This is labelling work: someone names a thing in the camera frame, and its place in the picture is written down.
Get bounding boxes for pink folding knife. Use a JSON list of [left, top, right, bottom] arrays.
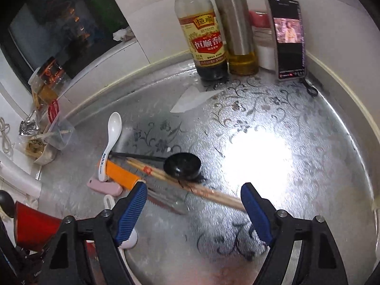
[[86, 177, 123, 197]]

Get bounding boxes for stainless steel oil dispenser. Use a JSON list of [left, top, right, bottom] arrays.
[[214, 0, 259, 76]]

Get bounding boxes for orange handled peeler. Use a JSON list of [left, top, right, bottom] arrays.
[[106, 160, 189, 215]]

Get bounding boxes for vinegar bottle yellow red label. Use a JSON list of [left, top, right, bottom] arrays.
[[175, 0, 228, 81]]

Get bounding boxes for white cable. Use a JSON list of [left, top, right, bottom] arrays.
[[0, 116, 14, 155]]

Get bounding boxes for wooden chopstick red band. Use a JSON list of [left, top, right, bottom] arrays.
[[125, 157, 247, 211]]

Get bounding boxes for white crumpled tissue on sill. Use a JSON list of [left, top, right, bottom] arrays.
[[113, 26, 135, 42]]

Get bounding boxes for black smartphone playing video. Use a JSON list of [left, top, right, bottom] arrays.
[[266, 0, 306, 81]]

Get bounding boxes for white jar red lid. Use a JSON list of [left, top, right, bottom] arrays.
[[249, 10, 276, 71]]

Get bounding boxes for red utensil holder cup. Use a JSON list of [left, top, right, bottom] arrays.
[[14, 201, 62, 252]]

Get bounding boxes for white ceramic soup spoon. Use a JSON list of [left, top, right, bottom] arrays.
[[98, 112, 122, 182]]

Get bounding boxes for red handled scissors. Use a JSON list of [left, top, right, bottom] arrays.
[[48, 99, 60, 124]]

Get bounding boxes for black ladle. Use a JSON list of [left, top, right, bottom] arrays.
[[110, 152, 202, 181], [0, 190, 15, 219]]

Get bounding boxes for white plastic tray with packets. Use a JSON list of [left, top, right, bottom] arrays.
[[15, 114, 75, 166]]

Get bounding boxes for clear jar orange black label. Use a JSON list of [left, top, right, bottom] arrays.
[[37, 57, 71, 93]]

